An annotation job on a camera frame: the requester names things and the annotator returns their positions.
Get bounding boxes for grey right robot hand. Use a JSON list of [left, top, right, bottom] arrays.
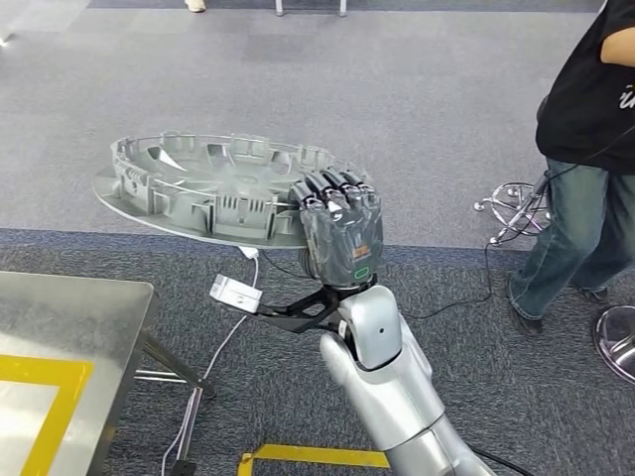
[[288, 169, 384, 291]]

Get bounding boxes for chrome stool base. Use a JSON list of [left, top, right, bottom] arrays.
[[473, 182, 553, 248]]

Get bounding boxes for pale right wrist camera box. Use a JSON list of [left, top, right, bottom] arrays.
[[209, 274, 264, 315]]

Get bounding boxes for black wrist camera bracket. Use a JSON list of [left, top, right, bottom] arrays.
[[211, 284, 378, 335]]

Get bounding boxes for white power cable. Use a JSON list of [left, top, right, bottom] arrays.
[[161, 256, 259, 476]]

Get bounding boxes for grey plastic wheel hubcap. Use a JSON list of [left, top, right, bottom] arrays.
[[91, 131, 371, 251]]

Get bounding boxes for black robot tether cable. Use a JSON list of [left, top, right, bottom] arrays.
[[468, 446, 534, 476]]

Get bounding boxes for stainless steel workbench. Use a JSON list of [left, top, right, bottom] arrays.
[[0, 271, 217, 476]]

